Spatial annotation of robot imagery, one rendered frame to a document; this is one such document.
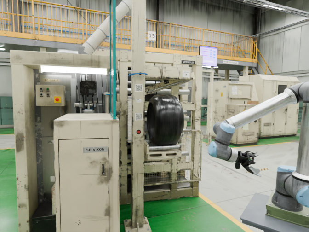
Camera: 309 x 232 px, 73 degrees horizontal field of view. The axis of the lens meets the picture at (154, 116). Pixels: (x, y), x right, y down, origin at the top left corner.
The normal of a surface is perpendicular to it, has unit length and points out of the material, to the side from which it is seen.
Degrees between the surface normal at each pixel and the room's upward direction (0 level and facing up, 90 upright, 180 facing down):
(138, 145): 90
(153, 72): 90
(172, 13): 90
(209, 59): 90
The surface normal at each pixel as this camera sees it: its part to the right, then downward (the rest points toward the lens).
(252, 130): 0.39, 0.08
